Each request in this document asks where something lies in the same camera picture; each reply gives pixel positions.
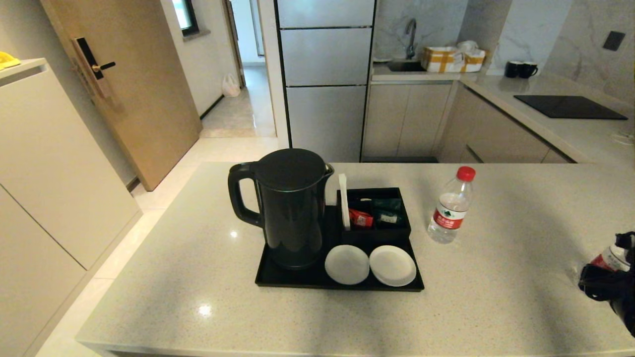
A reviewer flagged round white saucer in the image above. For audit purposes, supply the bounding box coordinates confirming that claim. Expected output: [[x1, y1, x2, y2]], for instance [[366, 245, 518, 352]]
[[369, 245, 417, 288], [324, 244, 371, 286]]

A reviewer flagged silver multi-door refrigerator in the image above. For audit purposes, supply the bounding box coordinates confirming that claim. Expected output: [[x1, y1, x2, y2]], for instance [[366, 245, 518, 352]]
[[274, 0, 378, 163]]

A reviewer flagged black gold door lock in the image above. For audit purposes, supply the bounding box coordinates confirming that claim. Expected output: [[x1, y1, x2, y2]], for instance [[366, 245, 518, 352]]
[[71, 37, 116, 99]]

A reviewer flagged cardboard box with yellow tape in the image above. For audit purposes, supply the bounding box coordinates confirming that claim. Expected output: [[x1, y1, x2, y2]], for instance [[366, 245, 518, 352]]
[[421, 43, 488, 74]]

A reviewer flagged black compartment condiment box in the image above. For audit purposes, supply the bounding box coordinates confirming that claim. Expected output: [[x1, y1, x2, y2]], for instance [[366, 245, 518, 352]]
[[336, 187, 412, 244]]

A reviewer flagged light wooden door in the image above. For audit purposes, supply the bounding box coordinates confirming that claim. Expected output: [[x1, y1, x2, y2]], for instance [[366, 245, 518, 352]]
[[40, 0, 203, 192]]

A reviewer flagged black induction cooktop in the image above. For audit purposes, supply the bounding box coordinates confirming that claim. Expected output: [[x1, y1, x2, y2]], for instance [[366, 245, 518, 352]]
[[513, 95, 629, 120]]

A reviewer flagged black electric kettle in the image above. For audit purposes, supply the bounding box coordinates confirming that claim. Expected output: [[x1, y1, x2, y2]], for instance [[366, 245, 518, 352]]
[[228, 148, 335, 271]]

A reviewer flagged dark framed window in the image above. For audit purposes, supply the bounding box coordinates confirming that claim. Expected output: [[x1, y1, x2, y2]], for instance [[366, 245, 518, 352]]
[[171, 0, 200, 38]]

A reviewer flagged beige two-door base cabinet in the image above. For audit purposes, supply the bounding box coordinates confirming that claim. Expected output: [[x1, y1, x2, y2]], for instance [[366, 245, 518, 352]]
[[361, 81, 454, 160]]

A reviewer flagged dark kitchen sink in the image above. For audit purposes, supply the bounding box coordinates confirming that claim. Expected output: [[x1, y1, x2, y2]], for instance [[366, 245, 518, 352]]
[[386, 59, 426, 73]]

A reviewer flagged clear water bottle red cap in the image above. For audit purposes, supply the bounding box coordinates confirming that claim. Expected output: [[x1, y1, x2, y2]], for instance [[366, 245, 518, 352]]
[[592, 242, 633, 272], [428, 166, 476, 244]]

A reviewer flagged black rectangular serving tray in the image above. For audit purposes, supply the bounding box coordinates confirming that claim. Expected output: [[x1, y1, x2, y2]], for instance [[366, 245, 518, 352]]
[[254, 204, 425, 292]]

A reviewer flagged white plastic bag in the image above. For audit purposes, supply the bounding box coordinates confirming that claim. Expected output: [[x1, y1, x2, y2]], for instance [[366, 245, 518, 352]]
[[222, 73, 242, 98]]

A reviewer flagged white paper napkin packet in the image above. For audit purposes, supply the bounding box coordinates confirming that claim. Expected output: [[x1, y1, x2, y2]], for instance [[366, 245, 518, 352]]
[[338, 174, 351, 232]]

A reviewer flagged tall cream cabinet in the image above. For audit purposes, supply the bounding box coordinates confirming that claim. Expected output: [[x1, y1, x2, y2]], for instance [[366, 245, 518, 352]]
[[0, 58, 143, 357]]

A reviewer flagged dark wall socket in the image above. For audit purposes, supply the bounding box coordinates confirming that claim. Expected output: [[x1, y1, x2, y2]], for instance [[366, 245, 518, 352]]
[[603, 31, 626, 52]]

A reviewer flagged beige drawer base cabinet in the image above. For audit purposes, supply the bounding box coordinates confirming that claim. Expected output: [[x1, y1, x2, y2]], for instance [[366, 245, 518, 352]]
[[437, 83, 576, 164]]

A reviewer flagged chrome kitchen faucet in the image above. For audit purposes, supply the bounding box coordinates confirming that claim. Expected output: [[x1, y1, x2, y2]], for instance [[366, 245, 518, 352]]
[[404, 18, 418, 60]]

